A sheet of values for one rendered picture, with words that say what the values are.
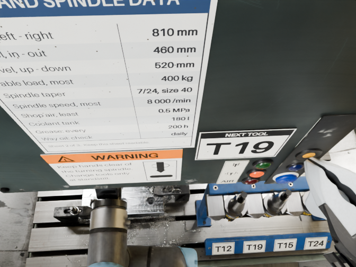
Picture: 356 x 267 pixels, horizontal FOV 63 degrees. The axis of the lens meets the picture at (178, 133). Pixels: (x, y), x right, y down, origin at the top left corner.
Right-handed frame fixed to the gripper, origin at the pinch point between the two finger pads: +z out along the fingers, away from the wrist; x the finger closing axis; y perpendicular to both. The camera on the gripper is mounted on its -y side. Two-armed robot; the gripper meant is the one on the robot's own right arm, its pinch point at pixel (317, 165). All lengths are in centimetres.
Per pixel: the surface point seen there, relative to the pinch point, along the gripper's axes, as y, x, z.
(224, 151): -1.5, -8.8, 6.9
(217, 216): 48.6, -1.5, 6.2
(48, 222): 80, -48, 42
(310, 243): 76, 27, -17
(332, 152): 90, 71, 4
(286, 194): 37.4, 13.1, 0.2
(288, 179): 7.3, -0.2, 1.0
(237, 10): -20.6, -10.8, 8.3
